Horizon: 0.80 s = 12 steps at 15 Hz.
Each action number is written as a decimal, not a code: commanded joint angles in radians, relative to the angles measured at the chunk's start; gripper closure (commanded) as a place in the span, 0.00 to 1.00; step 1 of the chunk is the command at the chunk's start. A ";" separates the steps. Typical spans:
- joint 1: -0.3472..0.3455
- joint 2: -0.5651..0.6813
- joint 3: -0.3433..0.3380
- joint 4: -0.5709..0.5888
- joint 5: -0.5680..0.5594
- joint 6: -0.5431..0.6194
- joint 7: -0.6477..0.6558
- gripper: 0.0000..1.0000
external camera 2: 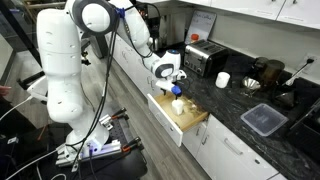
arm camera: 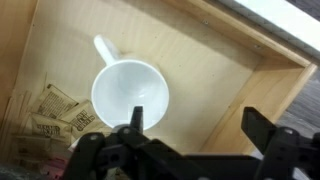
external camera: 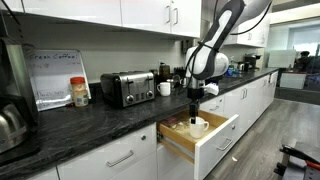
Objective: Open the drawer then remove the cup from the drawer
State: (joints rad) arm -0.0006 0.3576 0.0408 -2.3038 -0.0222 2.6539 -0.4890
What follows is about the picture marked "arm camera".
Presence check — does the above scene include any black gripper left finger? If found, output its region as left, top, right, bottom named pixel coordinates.
left=60, top=105, right=188, bottom=180

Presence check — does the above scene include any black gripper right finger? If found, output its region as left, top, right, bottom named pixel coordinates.
left=240, top=106, right=320, bottom=180

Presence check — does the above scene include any white ceramic cup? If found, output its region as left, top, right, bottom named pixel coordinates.
left=90, top=33, right=170, bottom=132

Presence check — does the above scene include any white drawer with wooden interior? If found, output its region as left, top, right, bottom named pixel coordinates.
left=0, top=0, right=320, bottom=180

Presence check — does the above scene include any brown sugar packet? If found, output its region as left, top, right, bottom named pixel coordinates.
left=59, top=99, right=106, bottom=141
left=29, top=112, right=73, bottom=147
left=33, top=83, right=80, bottom=120
left=11, top=133, right=56, bottom=166

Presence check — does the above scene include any pink packet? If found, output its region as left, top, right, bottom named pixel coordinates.
left=40, top=155, right=74, bottom=179

